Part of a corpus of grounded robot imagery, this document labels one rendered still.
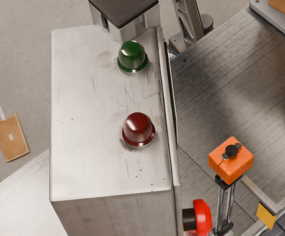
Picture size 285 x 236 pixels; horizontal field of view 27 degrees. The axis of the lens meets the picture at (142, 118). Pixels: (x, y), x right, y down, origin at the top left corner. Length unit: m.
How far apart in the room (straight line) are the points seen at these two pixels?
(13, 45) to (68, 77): 2.01
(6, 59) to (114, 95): 2.00
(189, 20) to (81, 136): 1.36
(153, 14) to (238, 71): 0.79
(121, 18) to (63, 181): 0.15
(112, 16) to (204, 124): 0.74
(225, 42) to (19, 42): 1.33
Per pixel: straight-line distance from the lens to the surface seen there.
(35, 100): 2.32
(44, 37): 2.50
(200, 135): 1.20
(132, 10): 0.50
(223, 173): 0.76
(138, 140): 0.45
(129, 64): 0.48
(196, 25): 1.79
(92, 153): 0.46
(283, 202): 1.00
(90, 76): 0.50
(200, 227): 0.57
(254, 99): 1.25
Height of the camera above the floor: 1.87
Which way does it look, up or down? 58 degrees down
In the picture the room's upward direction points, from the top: 8 degrees counter-clockwise
